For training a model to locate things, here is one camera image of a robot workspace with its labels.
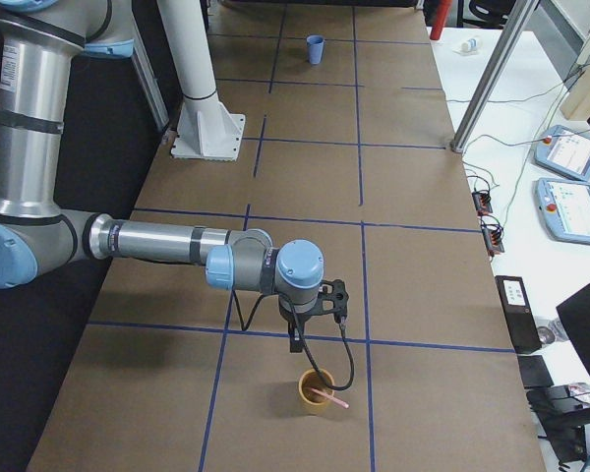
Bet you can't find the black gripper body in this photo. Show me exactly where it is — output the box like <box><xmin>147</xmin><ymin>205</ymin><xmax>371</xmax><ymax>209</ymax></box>
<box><xmin>287</xmin><ymin>314</ymin><xmax>306</xmax><ymax>353</ymax></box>

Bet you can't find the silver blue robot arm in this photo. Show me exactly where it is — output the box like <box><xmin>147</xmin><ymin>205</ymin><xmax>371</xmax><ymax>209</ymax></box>
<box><xmin>0</xmin><ymin>1</ymin><xmax>324</xmax><ymax>352</ymax></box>

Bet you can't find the yellow wooden cup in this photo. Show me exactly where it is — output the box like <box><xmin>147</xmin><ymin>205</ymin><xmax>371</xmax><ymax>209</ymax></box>
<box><xmin>298</xmin><ymin>369</ymin><xmax>334</xmax><ymax>415</ymax></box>

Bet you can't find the blue plastic cup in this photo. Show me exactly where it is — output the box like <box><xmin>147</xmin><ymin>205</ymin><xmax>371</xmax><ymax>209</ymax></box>
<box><xmin>306</xmin><ymin>34</ymin><xmax>325</xmax><ymax>65</ymax></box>

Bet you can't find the pink chopstick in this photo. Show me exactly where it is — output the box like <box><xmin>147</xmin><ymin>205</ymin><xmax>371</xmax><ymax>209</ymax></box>
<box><xmin>308</xmin><ymin>387</ymin><xmax>350</xmax><ymax>409</ymax></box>

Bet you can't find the blue tape line lengthwise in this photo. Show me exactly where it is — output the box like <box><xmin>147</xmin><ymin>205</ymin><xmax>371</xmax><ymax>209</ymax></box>
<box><xmin>350</xmin><ymin>6</ymin><xmax>377</xmax><ymax>471</ymax></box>

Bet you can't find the blue tape line crosswise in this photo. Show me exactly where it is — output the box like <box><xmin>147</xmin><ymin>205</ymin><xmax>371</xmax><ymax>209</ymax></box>
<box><xmin>87</xmin><ymin>320</ymin><xmax>515</xmax><ymax>354</ymax></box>

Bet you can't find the lower black orange connector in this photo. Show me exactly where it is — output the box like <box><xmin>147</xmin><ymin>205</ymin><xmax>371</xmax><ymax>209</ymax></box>
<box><xmin>481</xmin><ymin>223</ymin><xmax>504</xmax><ymax>257</ymax></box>

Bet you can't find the black orange connector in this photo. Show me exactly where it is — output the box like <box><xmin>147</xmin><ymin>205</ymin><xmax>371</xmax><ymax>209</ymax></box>
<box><xmin>472</xmin><ymin>189</ymin><xmax>493</xmax><ymax>216</ymax></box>
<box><xmin>481</xmin><ymin>223</ymin><xmax>504</xmax><ymax>257</ymax></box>

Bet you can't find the upper black orange connector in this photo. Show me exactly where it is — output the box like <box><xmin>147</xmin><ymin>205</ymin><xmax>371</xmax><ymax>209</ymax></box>
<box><xmin>472</xmin><ymin>189</ymin><xmax>493</xmax><ymax>216</ymax></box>

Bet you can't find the black power box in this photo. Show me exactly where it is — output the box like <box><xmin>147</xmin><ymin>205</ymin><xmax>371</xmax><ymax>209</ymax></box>
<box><xmin>495</xmin><ymin>275</ymin><xmax>542</xmax><ymax>354</ymax></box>

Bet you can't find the black equipment pile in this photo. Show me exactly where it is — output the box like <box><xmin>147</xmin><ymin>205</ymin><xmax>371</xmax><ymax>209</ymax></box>
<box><xmin>517</xmin><ymin>355</ymin><xmax>590</xmax><ymax>465</ymax></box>

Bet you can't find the lower teach pendant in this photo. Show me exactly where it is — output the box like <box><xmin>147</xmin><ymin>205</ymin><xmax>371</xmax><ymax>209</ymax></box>
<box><xmin>534</xmin><ymin>178</ymin><xmax>590</xmax><ymax>245</ymax></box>

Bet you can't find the teach pendant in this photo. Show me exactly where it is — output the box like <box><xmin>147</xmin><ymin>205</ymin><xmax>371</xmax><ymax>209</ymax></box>
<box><xmin>534</xmin><ymin>178</ymin><xmax>590</xmax><ymax>245</ymax></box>
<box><xmin>534</xmin><ymin>125</ymin><xmax>590</xmax><ymax>182</ymax></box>

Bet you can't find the upper teach pendant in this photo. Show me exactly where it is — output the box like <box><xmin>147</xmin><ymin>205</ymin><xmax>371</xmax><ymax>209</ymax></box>
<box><xmin>534</xmin><ymin>125</ymin><xmax>590</xmax><ymax>182</ymax></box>

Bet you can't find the white crumpled object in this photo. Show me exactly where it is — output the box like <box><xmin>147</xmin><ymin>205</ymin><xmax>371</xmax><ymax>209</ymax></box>
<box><xmin>454</xmin><ymin>35</ymin><xmax>483</xmax><ymax>56</ymax></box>

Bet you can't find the red cylinder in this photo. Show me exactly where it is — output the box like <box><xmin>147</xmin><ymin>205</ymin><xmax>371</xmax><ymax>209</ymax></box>
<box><xmin>430</xmin><ymin>0</ymin><xmax>452</xmax><ymax>41</ymax></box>

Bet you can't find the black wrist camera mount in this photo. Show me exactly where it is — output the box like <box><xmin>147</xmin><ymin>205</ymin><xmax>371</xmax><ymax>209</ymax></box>
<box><xmin>315</xmin><ymin>279</ymin><xmax>349</xmax><ymax>325</ymax></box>

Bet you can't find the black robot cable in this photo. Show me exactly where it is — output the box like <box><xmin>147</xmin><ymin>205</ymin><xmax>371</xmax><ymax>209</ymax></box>
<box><xmin>230</xmin><ymin>289</ymin><xmax>356</xmax><ymax>392</ymax></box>

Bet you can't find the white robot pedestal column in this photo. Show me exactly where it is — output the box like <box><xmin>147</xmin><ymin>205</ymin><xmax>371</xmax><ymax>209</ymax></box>
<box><xmin>157</xmin><ymin>0</ymin><xmax>246</xmax><ymax>161</ymax></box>

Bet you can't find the aluminium frame post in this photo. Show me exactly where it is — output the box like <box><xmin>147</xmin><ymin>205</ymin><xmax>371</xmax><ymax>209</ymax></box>
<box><xmin>450</xmin><ymin>0</ymin><xmax>539</xmax><ymax>153</ymax></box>

